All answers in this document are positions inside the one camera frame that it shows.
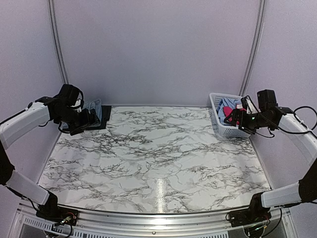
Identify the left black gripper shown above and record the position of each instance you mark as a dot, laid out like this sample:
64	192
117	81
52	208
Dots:
85	120

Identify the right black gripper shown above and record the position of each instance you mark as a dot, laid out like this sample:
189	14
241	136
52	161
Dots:
235	113

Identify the magenta t-shirt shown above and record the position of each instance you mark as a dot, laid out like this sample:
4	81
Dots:
232	117

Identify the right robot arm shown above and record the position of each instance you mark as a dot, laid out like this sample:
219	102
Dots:
269	114

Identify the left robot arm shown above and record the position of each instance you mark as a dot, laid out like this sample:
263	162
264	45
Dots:
67	107

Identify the white plastic laundry basket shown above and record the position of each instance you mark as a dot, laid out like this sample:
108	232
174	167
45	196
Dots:
224	130

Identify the light blue shirt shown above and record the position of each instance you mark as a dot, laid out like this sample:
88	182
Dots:
233	103

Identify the folded light blue jeans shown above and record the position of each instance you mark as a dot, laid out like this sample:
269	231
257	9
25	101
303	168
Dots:
96	104

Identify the folded black garment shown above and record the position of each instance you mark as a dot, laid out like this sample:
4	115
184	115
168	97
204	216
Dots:
106	111

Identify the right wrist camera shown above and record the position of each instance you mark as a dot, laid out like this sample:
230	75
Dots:
251	109

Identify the right wall aluminium profile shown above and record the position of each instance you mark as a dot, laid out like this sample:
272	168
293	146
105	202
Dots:
254	47

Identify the wall aluminium profile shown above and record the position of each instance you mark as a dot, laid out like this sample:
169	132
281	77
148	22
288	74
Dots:
254	47
56	42

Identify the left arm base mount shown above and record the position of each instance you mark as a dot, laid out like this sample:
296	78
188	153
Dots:
64	216

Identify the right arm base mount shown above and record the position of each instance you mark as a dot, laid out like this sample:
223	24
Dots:
243	217

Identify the left wall aluminium profile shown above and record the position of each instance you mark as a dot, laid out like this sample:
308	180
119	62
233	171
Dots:
56	42

